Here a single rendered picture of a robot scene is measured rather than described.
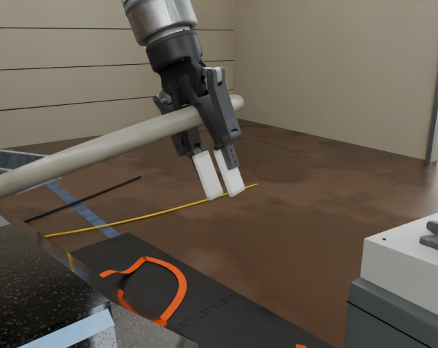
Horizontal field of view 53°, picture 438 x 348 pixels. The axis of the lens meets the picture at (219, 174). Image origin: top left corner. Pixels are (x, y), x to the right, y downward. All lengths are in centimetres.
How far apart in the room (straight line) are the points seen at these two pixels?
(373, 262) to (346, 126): 517
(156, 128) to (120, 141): 5
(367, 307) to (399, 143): 476
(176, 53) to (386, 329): 85
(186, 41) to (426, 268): 76
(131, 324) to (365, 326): 58
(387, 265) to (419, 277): 8
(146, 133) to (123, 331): 56
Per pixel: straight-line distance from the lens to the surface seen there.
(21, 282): 116
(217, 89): 59
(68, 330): 99
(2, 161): 113
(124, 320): 104
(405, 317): 115
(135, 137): 57
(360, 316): 123
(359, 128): 617
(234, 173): 62
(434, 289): 113
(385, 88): 592
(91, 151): 57
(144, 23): 62
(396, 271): 116
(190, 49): 61
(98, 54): 664
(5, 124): 635
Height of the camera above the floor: 140
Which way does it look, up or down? 17 degrees down
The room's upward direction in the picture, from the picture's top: straight up
